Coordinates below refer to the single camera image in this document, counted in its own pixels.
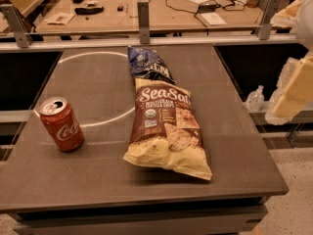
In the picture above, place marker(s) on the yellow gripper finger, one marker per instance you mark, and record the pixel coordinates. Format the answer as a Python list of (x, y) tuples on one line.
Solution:
[(294, 91), (288, 17)]

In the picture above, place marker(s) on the red coke can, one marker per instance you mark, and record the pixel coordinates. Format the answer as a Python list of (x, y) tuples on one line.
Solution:
[(58, 117)]

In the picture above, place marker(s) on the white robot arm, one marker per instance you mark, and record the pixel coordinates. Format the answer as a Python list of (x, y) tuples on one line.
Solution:
[(304, 35)]

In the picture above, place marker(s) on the clear plastic bottle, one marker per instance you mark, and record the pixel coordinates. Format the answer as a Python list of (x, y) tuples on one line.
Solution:
[(255, 99)]

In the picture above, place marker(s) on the white paper label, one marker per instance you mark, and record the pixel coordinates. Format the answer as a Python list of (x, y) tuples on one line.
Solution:
[(213, 18)]

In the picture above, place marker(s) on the wooden back desk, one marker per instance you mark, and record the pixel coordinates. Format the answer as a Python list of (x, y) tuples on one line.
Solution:
[(166, 16)]

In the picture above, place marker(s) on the sea salt tortilla chips bag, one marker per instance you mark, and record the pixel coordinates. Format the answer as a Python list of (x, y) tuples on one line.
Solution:
[(165, 132)]

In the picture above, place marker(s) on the blue chips bag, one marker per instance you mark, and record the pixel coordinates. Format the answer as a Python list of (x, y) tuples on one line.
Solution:
[(147, 64)]

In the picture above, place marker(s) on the black tool on desk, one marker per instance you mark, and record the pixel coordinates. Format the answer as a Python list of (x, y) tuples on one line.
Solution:
[(89, 11)]

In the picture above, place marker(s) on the white paper card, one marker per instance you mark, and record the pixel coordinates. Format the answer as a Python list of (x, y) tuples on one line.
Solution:
[(60, 18)]

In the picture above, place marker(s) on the right metal bracket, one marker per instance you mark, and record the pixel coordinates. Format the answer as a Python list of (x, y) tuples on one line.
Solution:
[(264, 30)]

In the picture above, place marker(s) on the metal bracket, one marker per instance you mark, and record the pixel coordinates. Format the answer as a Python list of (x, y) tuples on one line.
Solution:
[(264, 30), (20, 27), (144, 21)]

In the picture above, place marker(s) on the middle metal bracket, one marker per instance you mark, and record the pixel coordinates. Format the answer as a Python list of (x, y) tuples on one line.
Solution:
[(144, 21)]

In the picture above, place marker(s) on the left metal bracket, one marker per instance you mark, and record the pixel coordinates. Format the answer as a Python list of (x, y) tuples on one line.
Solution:
[(20, 27)]

